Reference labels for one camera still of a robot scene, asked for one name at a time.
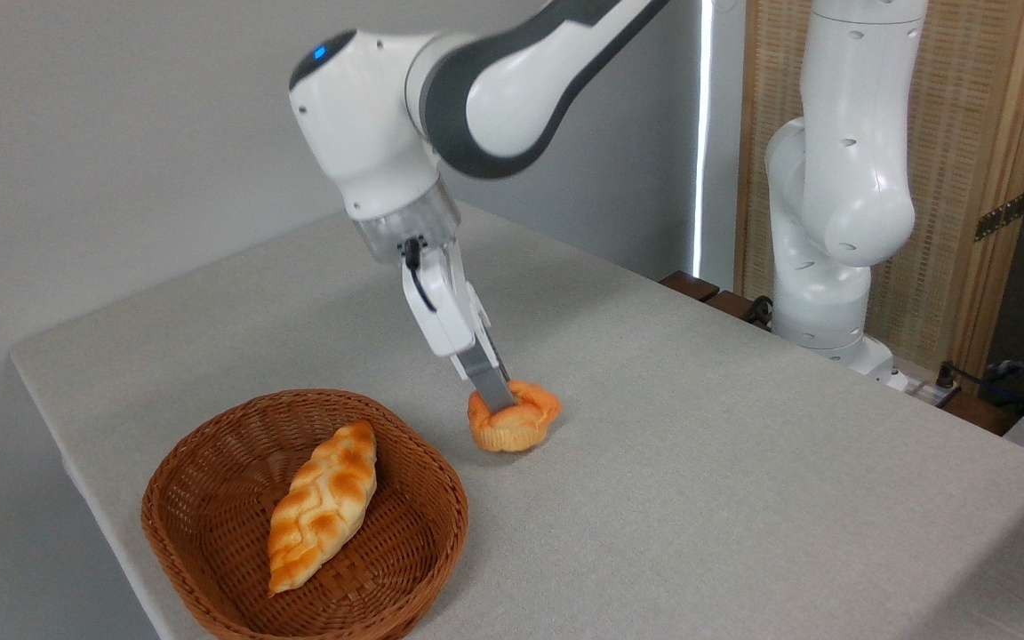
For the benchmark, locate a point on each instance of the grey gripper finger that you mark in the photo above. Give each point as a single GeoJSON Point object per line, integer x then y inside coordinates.
{"type": "Point", "coordinates": [487, 378]}
{"type": "Point", "coordinates": [494, 342]}

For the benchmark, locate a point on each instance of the orange muffin bread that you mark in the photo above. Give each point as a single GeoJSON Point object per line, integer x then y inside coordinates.
{"type": "Point", "coordinates": [521, 428]}

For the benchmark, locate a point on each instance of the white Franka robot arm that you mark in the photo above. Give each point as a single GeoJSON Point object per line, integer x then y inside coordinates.
{"type": "Point", "coordinates": [370, 116]}

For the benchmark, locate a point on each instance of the brown wicker basket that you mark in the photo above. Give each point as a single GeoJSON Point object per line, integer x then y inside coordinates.
{"type": "Point", "coordinates": [210, 480]}

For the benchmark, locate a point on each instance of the dark brown wooden block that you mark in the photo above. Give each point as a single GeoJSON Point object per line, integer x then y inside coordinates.
{"type": "Point", "coordinates": [730, 305]}
{"type": "Point", "coordinates": [690, 285]}

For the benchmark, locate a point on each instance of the grey tablecloth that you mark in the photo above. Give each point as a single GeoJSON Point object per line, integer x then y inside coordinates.
{"type": "Point", "coordinates": [699, 498]}

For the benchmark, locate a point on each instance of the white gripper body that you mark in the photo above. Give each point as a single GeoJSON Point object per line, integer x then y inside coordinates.
{"type": "Point", "coordinates": [445, 302]}

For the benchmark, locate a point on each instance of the golden braided bread loaf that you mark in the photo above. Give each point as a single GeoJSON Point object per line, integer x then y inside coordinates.
{"type": "Point", "coordinates": [325, 502]}

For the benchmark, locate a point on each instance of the metal screen hinge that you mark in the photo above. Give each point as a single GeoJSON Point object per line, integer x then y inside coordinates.
{"type": "Point", "coordinates": [1001, 216]}

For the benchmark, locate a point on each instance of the wooden rattan folding screen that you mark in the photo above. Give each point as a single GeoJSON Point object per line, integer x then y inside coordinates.
{"type": "Point", "coordinates": [974, 107]}

